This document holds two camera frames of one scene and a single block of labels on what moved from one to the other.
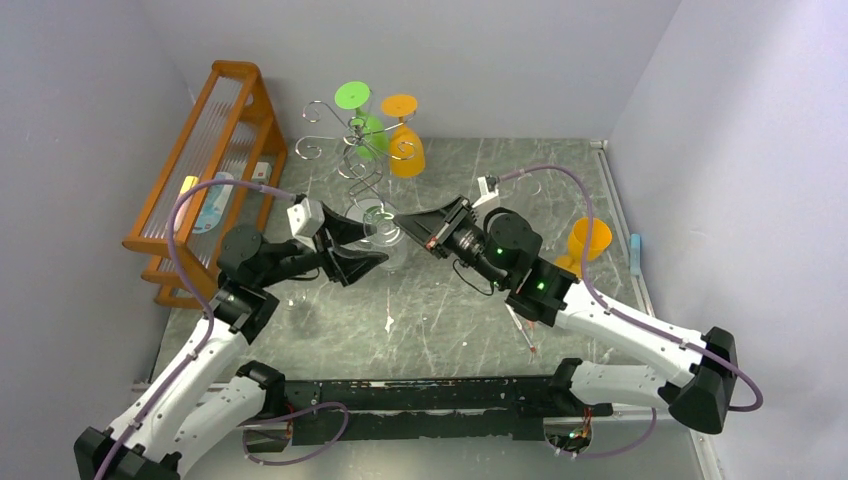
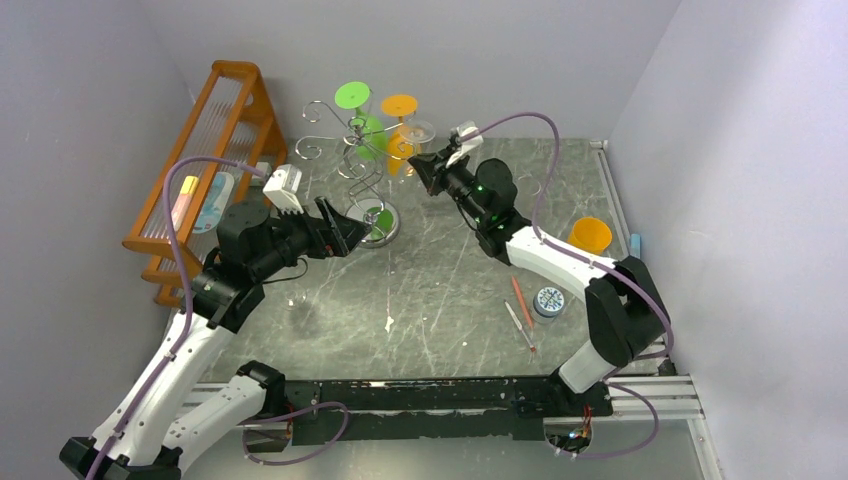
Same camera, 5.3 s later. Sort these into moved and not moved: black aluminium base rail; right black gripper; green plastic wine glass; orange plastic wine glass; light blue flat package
Moved: right black gripper
Not moved: orange plastic wine glass; green plastic wine glass; light blue flat package; black aluminium base rail
